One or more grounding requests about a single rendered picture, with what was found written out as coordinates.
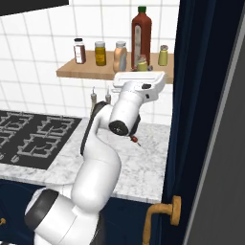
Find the black range hood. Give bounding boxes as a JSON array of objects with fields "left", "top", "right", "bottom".
[{"left": 0, "top": 0, "right": 70, "bottom": 17}]

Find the small red object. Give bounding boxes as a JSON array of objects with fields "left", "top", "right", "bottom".
[{"left": 130, "top": 135, "right": 142, "bottom": 147}]

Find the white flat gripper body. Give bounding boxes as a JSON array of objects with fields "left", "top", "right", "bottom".
[{"left": 112, "top": 71, "right": 167, "bottom": 88}]

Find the black gas hob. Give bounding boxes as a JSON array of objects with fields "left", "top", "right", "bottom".
[{"left": 0, "top": 109, "right": 83, "bottom": 170}]

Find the brown spice jar black lid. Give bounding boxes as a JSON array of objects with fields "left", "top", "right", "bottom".
[{"left": 73, "top": 37, "right": 87, "bottom": 65}]

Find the grey cabinet panel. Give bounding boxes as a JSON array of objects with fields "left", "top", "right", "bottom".
[{"left": 183, "top": 18, "right": 245, "bottom": 245}]

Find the pale orange bottle grey cap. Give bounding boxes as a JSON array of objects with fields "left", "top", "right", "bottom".
[{"left": 113, "top": 40, "right": 128, "bottom": 73}]

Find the brass door handle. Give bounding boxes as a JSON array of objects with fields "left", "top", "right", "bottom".
[{"left": 142, "top": 195, "right": 182, "bottom": 245}]

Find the navy base cabinet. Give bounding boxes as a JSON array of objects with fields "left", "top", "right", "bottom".
[{"left": 0, "top": 178, "right": 165, "bottom": 245}]

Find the grey slim pointed bottle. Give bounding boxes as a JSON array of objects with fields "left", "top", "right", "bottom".
[
  {"left": 90, "top": 86, "right": 99, "bottom": 113},
  {"left": 104, "top": 85, "right": 112, "bottom": 105}
]

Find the tall red sauce bottle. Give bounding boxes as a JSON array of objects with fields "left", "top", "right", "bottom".
[{"left": 130, "top": 6, "right": 153, "bottom": 71}]

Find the small yellow-green shaker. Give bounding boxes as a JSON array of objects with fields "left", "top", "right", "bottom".
[{"left": 137, "top": 55, "right": 149, "bottom": 73}]

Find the navy cabinet door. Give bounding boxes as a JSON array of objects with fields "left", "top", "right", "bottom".
[{"left": 161, "top": 0, "right": 245, "bottom": 245}]

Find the wooden wall shelf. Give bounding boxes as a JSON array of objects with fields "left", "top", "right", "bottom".
[{"left": 56, "top": 51, "right": 175, "bottom": 84}]

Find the yellow jar grey lid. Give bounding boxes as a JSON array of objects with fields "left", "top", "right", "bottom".
[{"left": 94, "top": 40, "right": 107, "bottom": 67}]

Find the yellow-green shaker grey top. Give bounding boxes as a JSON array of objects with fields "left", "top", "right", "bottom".
[{"left": 158, "top": 44, "right": 169, "bottom": 67}]

